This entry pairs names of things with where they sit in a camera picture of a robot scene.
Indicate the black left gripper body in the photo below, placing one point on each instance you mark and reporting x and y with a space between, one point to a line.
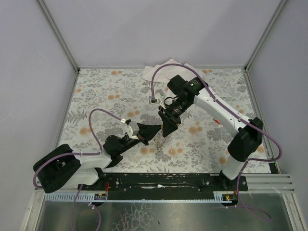
142 135

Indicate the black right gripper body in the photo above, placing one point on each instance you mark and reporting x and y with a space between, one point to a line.
169 117

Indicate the white disc with keyrings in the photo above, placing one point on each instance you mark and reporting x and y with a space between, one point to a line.
162 142

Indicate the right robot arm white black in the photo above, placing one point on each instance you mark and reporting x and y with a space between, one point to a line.
245 132

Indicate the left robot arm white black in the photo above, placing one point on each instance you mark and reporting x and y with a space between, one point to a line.
64 168

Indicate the white crumpled cloth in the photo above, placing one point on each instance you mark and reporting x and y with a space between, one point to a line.
165 74

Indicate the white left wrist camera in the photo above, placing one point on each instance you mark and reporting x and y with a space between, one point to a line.
132 128

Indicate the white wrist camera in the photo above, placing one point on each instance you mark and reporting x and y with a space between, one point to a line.
132 128
156 100

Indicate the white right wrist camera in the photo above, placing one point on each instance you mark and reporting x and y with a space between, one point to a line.
156 100

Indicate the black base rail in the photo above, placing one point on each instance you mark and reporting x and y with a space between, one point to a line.
166 184

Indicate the white slotted cable duct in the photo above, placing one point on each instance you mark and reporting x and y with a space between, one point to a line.
125 197

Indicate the grey aluminium corner post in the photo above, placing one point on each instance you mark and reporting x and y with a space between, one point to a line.
278 11

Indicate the grey left corner post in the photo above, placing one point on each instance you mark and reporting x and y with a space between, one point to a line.
57 33

